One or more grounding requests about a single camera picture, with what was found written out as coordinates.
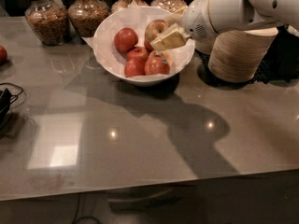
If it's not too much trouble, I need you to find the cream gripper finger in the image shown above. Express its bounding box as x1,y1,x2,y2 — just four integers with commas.
150,23,191,51
164,7,187,26

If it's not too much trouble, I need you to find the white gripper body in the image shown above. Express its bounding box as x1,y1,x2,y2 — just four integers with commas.
181,0,218,41

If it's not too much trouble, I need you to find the yellow-red top apple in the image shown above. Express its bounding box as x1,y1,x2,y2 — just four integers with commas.
145,20,169,43

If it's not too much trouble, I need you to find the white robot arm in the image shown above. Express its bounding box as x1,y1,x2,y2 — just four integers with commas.
150,0,299,51

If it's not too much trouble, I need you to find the paper bowl stack back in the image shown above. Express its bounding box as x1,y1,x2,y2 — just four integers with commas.
195,39,215,55

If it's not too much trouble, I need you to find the paper bowl stack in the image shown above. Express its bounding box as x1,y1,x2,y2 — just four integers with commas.
208,28,278,83
195,39,215,55

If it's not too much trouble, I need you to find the red apple with sticker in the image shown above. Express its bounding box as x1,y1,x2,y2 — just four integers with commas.
144,51,170,76

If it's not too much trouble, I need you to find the white ceramic bowl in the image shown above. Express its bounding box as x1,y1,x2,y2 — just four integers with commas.
93,6,196,87

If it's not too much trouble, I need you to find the small red middle apple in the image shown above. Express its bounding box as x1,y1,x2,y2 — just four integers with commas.
126,46,149,61

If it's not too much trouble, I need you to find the white paper bowl liner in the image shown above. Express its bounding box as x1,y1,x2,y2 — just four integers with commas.
81,0,192,82

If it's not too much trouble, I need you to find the red apple front left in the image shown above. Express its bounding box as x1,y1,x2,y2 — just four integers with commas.
124,58,145,77

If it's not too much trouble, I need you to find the paper bowl stack front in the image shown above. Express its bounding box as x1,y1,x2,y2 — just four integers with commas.
208,28,278,83

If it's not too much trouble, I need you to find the red apple at left edge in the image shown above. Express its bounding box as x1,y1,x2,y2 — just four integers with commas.
0,46,7,65

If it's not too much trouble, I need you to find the black mat under stacks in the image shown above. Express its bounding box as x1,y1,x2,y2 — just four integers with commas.
197,26,299,87

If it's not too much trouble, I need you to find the glass cereal jar far left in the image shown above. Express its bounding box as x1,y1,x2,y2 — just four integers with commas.
25,0,70,46

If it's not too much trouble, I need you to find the black device with cable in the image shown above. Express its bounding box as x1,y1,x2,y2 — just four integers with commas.
0,82,24,130

